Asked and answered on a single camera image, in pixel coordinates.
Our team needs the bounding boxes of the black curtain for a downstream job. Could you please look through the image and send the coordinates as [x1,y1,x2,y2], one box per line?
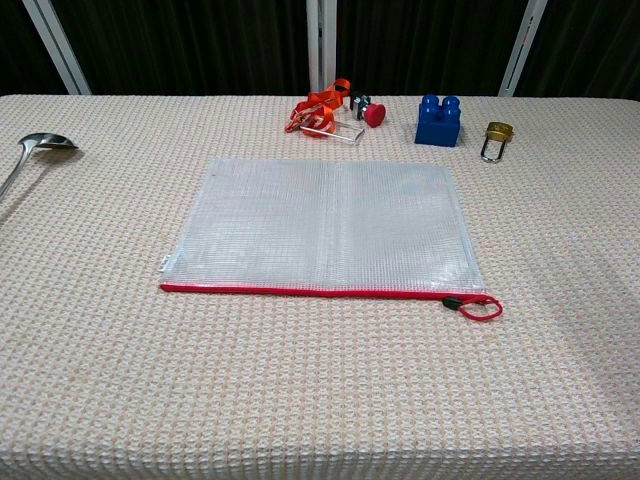
[0,0,640,102]

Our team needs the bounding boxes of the blue toy building block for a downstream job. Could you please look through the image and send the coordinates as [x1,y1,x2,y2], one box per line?
[414,93,463,148]

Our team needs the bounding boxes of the orange lanyard with clear badge holder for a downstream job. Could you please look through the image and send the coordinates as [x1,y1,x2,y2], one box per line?
[284,78,367,147]

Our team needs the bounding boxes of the small red black clip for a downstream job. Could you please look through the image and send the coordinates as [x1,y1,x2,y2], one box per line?
[349,90,388,129]

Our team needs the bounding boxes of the clear zipper pouch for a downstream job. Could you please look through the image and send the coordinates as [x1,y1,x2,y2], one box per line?
[157,157,487,301]

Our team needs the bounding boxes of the steel ladle with black handle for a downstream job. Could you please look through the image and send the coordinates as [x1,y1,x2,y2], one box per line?
[0,132,80,202]

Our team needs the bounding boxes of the white frame post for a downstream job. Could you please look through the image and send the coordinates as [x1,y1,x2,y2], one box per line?
[21,0,93,96]
[497,0,549,98]
[305,0,341,94]

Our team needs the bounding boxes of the brass padlock with long shackle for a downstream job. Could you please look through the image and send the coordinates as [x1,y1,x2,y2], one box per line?
[480,121,516,165]

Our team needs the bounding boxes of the beige waffle tablecloth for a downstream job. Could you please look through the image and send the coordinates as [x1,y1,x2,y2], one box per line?
[0,93,640,480]

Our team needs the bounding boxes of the red zipper pull cord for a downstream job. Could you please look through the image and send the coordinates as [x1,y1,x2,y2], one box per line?
[441,294,504,324]

